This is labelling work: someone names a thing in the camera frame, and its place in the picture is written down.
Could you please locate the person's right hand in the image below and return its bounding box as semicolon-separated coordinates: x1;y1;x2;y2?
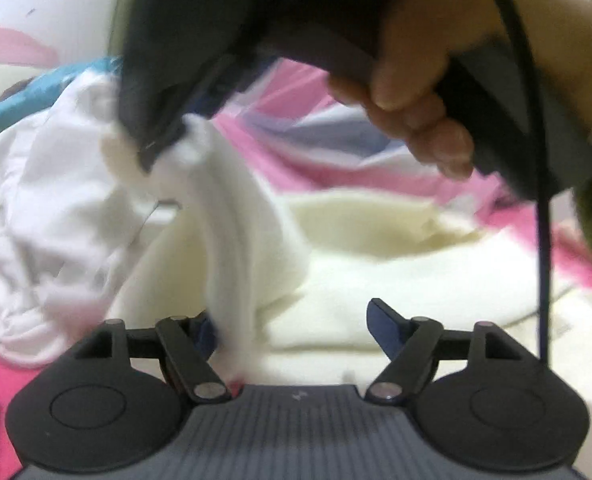
328;0;592;182

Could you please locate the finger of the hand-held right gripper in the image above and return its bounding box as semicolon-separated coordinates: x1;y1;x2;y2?
118;52;227;172

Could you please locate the black cable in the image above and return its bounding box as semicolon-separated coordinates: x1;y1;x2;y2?
476;0;554;367

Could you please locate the pink floral fleece blanket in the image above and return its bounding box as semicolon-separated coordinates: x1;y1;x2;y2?
0;200;592;480

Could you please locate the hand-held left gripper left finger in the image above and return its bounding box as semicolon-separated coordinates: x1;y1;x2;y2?
75;310;233;403

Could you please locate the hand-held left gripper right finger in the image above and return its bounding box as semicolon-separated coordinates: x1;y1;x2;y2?
366;298;526;405

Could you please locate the teal cloth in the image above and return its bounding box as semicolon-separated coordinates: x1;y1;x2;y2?
0;57;123;132

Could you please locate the cream fleece deer sweater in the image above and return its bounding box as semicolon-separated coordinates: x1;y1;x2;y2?
111;192;576;387

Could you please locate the white shirt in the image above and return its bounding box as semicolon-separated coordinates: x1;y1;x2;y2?
0;72;307;382

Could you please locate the pink floral duvet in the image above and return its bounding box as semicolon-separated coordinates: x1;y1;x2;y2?
211;55;517;222

